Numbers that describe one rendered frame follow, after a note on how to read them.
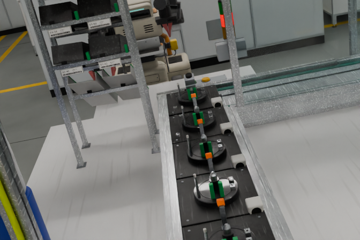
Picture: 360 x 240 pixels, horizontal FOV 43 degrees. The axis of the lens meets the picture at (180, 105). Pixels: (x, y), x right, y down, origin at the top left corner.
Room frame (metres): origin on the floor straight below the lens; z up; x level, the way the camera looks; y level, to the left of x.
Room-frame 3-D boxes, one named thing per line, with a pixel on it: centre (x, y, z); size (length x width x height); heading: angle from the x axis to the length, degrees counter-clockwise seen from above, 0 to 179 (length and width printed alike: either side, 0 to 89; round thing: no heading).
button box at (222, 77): (2.12, -0.15, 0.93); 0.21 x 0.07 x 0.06; 89
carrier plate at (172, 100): (1.91, -0.06, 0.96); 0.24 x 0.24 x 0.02; 89
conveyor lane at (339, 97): (1.88, -0.36, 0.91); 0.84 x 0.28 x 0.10; 89
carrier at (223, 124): (1.65, -0.06, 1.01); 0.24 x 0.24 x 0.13; 89
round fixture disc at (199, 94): (1.91, -0.06, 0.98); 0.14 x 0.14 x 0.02
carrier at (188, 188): (1.16, -0.06, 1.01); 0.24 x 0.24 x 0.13; 89
